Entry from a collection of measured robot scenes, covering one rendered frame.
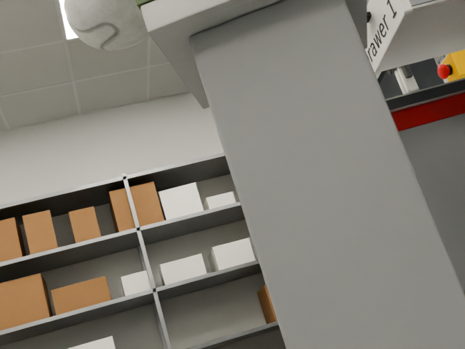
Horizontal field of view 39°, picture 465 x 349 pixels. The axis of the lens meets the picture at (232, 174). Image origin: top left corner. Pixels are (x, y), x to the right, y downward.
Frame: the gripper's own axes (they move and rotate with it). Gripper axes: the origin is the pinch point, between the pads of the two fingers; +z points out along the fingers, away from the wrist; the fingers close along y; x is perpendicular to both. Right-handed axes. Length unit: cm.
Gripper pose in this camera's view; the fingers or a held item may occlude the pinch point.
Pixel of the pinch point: (406, 80)
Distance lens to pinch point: 161.7
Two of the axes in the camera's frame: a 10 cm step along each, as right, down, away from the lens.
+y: 1.4, -3.4, -9.3
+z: 2.9, 9.1, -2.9
